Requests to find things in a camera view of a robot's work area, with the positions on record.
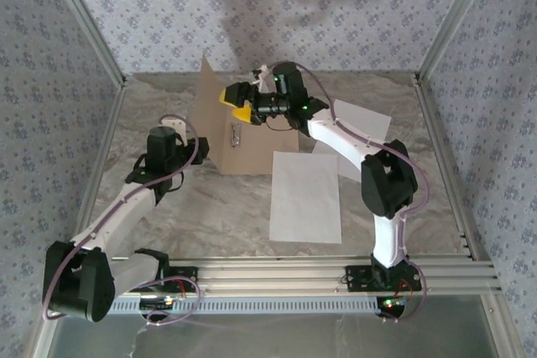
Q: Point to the reflective metal panel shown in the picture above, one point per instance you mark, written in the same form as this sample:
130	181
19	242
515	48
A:
272	337

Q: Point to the small circuit board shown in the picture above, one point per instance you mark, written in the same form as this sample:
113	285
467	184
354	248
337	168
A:
161	302
392	303

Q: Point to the aluminium lower frame rail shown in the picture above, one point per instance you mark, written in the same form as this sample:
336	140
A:
499	328
42	343

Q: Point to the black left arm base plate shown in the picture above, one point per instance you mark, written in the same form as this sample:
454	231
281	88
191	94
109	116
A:
184	275

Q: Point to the metal folder clip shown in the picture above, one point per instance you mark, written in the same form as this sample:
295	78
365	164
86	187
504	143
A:
236	136

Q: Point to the wide aluminium mounting rail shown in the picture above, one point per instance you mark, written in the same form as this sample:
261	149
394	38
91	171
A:
272	276

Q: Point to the white paper sheet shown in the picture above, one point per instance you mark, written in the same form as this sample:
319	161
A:
365	121
306	198

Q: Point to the aluminium frame post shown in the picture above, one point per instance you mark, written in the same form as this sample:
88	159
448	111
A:
86	18
457	18

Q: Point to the brown cardboard folder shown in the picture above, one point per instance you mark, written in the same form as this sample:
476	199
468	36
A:
251	152

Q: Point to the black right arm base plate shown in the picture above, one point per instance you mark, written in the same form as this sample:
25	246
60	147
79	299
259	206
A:
356	276

